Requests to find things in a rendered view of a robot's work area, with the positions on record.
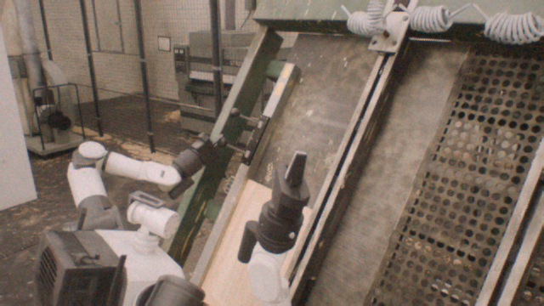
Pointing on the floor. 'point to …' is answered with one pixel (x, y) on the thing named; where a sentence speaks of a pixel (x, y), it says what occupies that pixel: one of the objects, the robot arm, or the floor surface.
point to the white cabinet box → (12, 144)
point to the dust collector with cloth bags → (40, 94)
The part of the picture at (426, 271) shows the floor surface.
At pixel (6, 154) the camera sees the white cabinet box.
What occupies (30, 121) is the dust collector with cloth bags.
